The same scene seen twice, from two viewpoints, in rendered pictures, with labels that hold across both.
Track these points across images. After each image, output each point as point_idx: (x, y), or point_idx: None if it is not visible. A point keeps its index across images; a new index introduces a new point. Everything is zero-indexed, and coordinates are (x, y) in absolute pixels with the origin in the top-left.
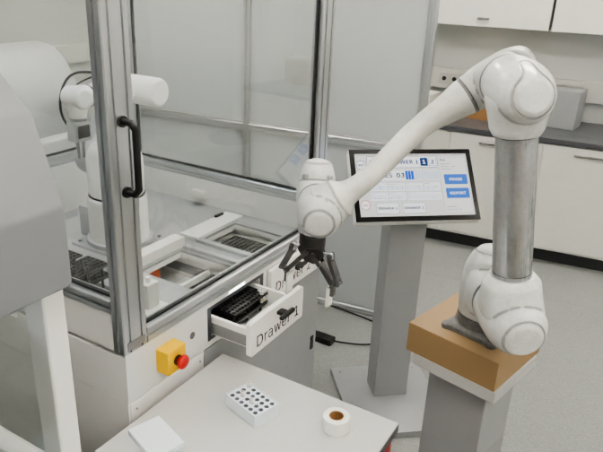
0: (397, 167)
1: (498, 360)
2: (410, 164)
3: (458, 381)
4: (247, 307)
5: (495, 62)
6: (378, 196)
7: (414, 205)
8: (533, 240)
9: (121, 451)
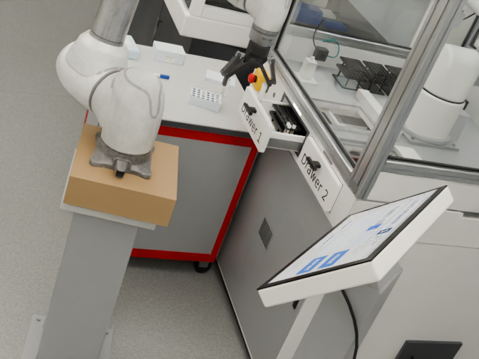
0: (393, 217)
1: (85, 125)
2: (389, 224)
3: None
4: (277, 112)
5: None
6: (365, 217)
7: (329, 239)
8: (101, 1)
9: None
